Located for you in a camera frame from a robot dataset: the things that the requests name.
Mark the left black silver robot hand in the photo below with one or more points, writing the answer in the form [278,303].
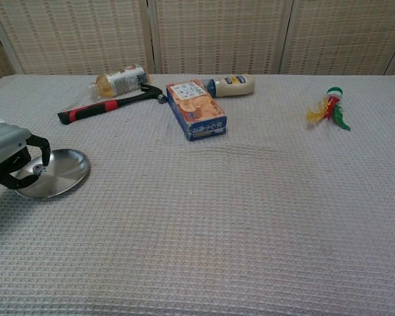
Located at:
[3,141]

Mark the round metal plate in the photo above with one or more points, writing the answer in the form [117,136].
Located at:
[64,172]

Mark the red black claw hammer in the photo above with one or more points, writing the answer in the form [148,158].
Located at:
[95,108]

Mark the amber tea bottle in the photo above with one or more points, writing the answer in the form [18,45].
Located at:
[120,81]

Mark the orange blue cracker box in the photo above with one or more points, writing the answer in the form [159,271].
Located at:
[195,108]

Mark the pale waffle-weave tablecloth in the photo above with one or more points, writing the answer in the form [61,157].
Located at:
[217,214]

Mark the cream mayonnaise squeeze bottle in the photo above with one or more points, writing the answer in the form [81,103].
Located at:
[233,85]

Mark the woven bamboo folding screen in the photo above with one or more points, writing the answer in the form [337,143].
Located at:
[217,33]

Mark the colourful feather shuttlecock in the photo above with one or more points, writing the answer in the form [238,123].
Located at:
[330,102]

